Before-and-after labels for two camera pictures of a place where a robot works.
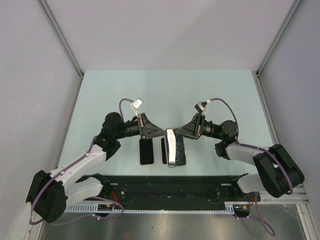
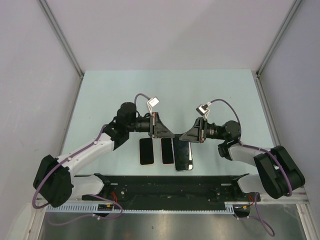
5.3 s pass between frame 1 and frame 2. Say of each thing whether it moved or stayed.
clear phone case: moved
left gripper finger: moved
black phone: stayed
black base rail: stayed
